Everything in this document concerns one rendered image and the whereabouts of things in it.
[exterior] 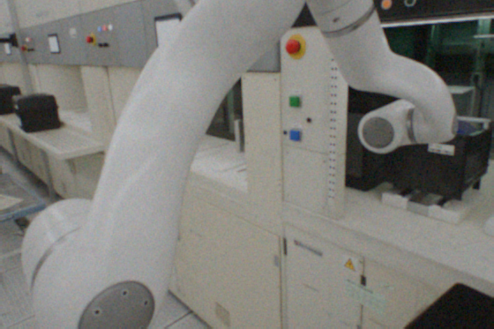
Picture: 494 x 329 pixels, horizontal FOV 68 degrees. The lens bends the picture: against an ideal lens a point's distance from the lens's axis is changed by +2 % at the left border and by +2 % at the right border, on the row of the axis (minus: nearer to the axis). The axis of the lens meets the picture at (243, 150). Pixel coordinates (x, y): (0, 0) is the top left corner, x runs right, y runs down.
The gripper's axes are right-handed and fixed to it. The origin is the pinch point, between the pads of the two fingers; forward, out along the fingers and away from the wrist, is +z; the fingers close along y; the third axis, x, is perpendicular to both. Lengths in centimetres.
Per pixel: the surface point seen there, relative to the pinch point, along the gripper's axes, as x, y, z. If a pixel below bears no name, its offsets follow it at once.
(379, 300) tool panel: -50, -3, -15
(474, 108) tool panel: -12, -1, 69
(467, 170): -17.0, 9.5, 5.7
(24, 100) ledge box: -14, -267, -5
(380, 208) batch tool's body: -32.0, -10.7, 2.1
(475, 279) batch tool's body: -32.9, 16.8, -17.6
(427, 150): -12.7, -0.1, 4.6
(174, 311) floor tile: -119, -115, -4
